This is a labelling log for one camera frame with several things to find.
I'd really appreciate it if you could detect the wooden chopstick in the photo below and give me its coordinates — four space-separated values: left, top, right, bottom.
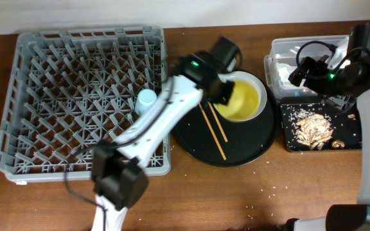
198 103 227 160
208 102 228 142

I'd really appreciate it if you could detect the grey round plate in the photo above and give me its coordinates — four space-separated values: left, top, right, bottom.
219 71 267 123

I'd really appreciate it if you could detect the yellow bowl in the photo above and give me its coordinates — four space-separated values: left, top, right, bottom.
215 81 260 122

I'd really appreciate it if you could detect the food scraps pile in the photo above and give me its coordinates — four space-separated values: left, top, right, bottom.
288 108 348 151

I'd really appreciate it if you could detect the white napkin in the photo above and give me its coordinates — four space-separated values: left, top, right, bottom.
276 62 297 87

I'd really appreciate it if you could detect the light blue plastic cup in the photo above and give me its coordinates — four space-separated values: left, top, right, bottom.
134 89 157 115

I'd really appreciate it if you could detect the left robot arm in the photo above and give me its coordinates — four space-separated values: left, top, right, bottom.
91 37 243 230

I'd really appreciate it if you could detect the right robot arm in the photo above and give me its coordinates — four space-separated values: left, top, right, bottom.
281 23 370 230

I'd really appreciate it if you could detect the clear plastic waste bin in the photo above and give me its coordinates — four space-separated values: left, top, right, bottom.
264 35 349 99

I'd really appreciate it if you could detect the grey plastic dishwasher rack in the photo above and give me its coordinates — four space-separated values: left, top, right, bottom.
0 26 166 184

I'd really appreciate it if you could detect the round black serving tray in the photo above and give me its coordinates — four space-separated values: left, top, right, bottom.
172 87 281 167

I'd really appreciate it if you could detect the black rectangular tray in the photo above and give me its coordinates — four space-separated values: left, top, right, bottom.
279 96 362 152

